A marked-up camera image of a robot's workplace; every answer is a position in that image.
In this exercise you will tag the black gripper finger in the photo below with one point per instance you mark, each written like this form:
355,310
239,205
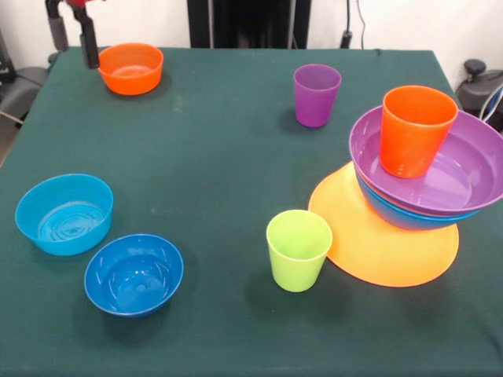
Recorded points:
89,39
58,29

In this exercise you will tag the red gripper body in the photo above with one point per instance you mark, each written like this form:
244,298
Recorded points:
80,2

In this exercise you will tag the small orange bowl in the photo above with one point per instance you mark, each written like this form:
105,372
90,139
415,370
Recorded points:
129,82

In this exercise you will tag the orange cup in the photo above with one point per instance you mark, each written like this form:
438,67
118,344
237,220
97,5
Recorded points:
412,141

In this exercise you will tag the large light blue bowl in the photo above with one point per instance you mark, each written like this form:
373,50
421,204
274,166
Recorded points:
393,218

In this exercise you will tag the large yellow-orange bowl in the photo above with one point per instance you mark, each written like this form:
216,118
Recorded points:
393,259

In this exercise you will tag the purple bowl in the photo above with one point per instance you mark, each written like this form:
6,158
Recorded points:
471,157

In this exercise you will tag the flat-bottomed light blue bowl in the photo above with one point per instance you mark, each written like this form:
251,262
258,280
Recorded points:
27,220

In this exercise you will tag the purple cup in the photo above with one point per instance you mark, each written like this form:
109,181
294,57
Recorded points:
314,110

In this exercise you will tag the dark blue bowl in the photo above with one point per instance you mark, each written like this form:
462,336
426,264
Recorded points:
133,282

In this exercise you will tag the green cup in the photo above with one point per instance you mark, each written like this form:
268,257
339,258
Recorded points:
294,275

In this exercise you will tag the dark green tablecloth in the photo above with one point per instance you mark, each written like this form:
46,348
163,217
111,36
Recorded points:
157,345

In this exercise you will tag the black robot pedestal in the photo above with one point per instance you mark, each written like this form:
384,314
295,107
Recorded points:
243,19

